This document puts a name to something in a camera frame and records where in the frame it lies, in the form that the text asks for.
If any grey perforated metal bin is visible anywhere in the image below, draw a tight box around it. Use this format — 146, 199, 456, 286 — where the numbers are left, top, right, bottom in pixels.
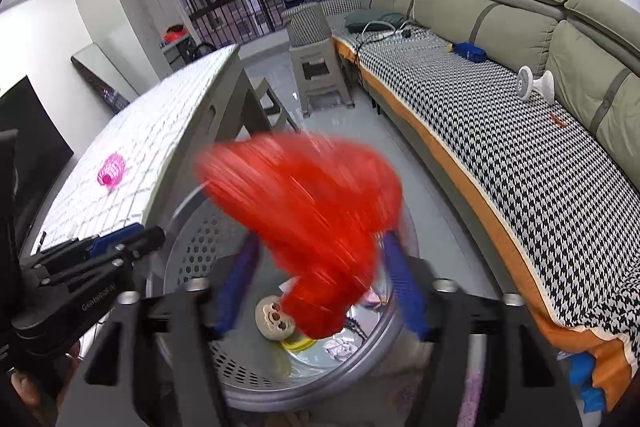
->
145, 187, 421, 413

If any white handheld fan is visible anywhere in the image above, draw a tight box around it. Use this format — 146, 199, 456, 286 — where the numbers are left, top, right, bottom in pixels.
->
517, 66, 556, 106

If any grey table frame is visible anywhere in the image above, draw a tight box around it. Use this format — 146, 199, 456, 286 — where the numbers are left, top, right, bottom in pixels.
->
145, 49, 302, 230

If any person's left hand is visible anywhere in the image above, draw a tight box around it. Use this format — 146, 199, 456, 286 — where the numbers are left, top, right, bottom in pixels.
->
10, 369, 44, 410

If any pink snack packet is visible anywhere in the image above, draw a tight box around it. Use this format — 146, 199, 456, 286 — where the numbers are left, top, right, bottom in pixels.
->
361, 289, 390, 308

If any dark green pillow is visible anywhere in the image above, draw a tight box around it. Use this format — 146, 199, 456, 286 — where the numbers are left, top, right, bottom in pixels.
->
345, 9, 405, 34

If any black chair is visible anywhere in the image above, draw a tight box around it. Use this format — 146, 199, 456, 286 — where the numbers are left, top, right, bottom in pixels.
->
177, 39, 216, 64

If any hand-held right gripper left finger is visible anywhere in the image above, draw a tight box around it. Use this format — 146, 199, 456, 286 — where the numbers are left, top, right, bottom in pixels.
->
55, 234, 261, 427

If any power strip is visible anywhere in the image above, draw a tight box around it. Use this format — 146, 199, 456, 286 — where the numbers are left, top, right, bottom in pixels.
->
362, 21, 417, 44

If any black television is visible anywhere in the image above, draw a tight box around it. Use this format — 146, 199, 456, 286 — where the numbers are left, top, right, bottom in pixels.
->
0, 76, 75, 253

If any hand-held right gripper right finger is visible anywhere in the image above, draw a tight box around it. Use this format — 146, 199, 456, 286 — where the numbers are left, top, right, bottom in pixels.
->
382, 232, 583, 427

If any pink plastic spring toy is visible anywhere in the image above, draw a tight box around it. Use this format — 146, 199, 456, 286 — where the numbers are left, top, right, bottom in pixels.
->
97, 153, 126, 190

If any blue pouch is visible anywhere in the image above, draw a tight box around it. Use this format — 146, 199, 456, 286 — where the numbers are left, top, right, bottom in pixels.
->
452, 41, 487, 64

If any standing mirror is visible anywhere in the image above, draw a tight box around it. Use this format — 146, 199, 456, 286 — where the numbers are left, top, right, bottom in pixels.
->
71, 43, 168, 114

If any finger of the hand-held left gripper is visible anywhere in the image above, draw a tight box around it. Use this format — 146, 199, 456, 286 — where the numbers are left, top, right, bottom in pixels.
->
39, 251, 137, 291
31, 223, 167, 274

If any grey plastic stool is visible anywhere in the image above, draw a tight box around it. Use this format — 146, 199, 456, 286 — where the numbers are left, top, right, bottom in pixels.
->
289, 39, 356, 116

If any red plastic bag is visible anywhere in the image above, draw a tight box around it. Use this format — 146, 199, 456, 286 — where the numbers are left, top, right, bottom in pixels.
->
195, 130, 405, 340

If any white paper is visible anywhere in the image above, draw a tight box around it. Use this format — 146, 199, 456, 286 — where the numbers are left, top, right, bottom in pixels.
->
322, 339, 359, 361

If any houndstooth stool cushion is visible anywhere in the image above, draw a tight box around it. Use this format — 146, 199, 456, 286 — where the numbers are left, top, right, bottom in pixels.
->
287, 3, 334, 48

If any beige plush keychain toy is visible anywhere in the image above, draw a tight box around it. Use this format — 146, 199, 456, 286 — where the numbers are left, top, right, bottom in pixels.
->
255, 296, 296, 342

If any green sofa with houndstooth cover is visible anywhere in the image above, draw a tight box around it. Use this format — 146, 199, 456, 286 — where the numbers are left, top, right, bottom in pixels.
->
320, 0, 640, 413

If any blue plastic item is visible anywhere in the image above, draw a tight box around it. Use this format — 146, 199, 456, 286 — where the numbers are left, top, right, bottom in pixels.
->
567, 352, 609, 413

